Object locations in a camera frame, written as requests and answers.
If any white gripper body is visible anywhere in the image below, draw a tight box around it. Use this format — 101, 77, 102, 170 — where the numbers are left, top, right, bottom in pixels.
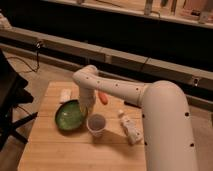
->
79, 87, 96, 115

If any green ceramic bowl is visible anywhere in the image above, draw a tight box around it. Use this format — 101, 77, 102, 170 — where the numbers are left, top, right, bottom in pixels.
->
55, 99, 86, 131

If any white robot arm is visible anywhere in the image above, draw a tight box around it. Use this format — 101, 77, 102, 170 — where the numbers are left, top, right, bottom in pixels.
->
73, 65, 199, 171

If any orange carrot toy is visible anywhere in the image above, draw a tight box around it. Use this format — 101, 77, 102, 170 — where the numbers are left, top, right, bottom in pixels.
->
98, 92, 108, 105

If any white sponge block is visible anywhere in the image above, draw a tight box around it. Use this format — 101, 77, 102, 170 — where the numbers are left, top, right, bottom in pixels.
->
60, 89, 71, 103

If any white paper cup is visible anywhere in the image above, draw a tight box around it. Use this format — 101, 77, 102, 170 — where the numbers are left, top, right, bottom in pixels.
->
86, 114, 106, 137

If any white plastic bottle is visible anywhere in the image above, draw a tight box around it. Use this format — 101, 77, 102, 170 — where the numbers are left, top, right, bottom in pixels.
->
118, 110, 143, 145

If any black chair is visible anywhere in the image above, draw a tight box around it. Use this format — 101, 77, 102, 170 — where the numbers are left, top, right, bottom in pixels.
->
0, 49, 38, 151

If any black cable on floor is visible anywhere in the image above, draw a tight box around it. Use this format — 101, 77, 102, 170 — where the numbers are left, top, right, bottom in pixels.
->
5, 40, 44, 74

